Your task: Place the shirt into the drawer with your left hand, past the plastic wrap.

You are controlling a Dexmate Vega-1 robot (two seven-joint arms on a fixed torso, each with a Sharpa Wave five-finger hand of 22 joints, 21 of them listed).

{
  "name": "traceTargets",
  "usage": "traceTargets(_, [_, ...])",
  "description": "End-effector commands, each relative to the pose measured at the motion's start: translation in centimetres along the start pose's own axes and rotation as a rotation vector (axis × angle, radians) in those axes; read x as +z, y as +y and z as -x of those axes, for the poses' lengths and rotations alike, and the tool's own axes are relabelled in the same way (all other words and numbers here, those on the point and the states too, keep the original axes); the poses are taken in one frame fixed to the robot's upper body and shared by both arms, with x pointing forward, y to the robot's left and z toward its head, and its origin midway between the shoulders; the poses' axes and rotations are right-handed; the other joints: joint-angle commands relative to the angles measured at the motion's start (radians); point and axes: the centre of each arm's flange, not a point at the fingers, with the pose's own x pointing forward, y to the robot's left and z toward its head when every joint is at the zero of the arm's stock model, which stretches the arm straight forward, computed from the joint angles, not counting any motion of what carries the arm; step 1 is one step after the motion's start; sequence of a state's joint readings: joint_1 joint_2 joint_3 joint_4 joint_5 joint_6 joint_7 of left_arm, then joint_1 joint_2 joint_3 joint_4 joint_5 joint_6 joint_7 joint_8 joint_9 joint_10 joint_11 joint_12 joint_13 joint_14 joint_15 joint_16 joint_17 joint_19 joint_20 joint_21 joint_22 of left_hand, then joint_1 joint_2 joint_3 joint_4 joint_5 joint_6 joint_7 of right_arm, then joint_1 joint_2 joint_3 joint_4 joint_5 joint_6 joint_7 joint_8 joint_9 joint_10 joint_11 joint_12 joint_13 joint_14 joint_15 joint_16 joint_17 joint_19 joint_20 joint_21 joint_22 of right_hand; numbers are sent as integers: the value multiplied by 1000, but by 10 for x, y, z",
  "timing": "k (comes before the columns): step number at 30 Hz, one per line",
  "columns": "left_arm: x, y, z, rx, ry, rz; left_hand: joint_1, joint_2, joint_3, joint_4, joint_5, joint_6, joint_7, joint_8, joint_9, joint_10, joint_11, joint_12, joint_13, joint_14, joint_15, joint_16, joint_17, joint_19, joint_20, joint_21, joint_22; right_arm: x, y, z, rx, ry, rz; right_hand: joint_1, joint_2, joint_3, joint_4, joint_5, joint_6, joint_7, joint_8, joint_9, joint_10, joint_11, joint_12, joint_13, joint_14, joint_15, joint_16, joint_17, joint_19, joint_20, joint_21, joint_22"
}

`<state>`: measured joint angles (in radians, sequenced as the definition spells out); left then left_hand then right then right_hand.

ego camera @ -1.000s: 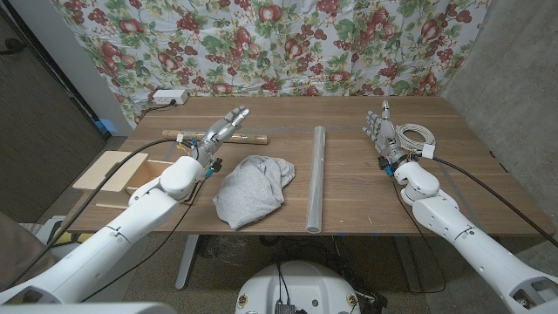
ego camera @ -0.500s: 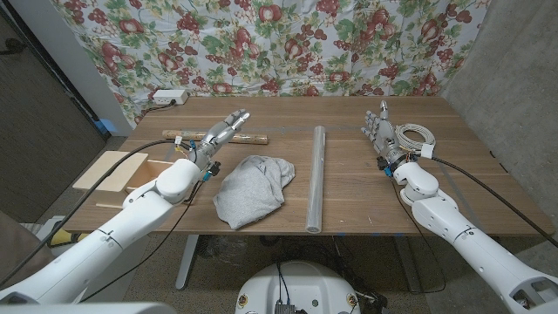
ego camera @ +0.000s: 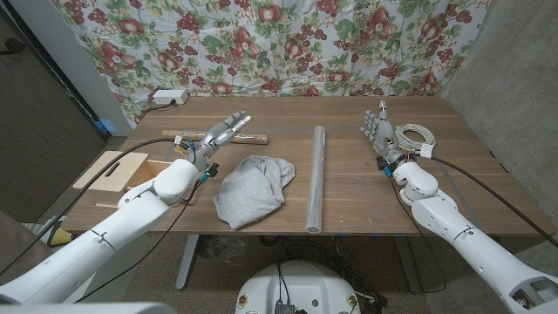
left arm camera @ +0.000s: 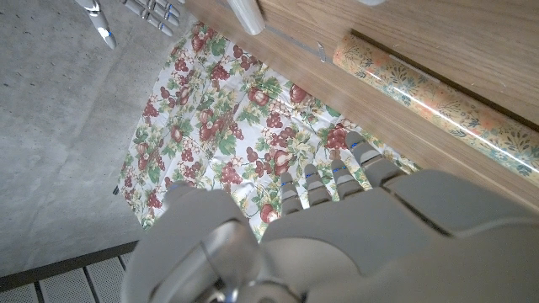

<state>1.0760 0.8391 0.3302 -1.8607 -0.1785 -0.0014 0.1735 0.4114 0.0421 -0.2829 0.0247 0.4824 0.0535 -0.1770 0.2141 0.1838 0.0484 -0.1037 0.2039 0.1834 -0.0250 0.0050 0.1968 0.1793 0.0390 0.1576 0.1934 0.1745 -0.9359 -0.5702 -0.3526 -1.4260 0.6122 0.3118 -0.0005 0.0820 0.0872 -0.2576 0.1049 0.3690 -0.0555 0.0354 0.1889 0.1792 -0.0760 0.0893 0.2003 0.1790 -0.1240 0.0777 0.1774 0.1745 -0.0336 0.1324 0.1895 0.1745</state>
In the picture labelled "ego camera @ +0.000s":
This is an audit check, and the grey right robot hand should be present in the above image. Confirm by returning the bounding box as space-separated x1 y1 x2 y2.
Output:
360 99 406 169

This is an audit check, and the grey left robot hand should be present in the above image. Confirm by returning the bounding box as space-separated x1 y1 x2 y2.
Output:
191 110 253 172

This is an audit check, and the grey shirt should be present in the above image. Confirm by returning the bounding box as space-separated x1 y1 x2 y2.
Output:
212 154 296 231

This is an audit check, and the clear plastic wrap roll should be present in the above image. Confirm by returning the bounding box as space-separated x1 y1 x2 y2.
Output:
304 125 327 235

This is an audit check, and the brown patterned paper roll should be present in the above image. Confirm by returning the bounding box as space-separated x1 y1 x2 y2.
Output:
161 129 269 146

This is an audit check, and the white power strip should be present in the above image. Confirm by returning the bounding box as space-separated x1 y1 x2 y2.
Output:
152 89 189 106

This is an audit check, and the floral fruit print backdrop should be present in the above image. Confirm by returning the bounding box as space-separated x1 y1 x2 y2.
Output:
50 0 492 127

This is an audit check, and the wooden box with slot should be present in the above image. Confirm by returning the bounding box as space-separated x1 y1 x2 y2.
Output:
71 150 149 210

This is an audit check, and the grey table leg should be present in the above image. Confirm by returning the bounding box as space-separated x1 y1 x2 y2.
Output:
394 235 423 294
174 234 201 291

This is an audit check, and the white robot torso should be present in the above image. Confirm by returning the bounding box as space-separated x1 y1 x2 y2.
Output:
235 260 361 314

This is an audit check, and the yellow black floor object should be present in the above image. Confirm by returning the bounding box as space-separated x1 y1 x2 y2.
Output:
46 224 75 248

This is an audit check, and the person in brown clothing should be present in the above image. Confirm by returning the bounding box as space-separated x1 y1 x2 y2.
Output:
0 209 53 284

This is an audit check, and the coiled white cable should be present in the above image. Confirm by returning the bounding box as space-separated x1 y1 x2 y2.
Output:
394 123 437 159

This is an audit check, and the black power cord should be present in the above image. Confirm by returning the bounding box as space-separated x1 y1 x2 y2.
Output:
139 99 178 117

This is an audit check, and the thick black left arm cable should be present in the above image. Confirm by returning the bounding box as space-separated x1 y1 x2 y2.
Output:
0 137 193 276

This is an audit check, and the thin black hanging cable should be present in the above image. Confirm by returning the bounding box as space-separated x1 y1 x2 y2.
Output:
387 174 448 296

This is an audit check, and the black door handle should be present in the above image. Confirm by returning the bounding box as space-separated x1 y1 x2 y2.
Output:
0 38 26 56

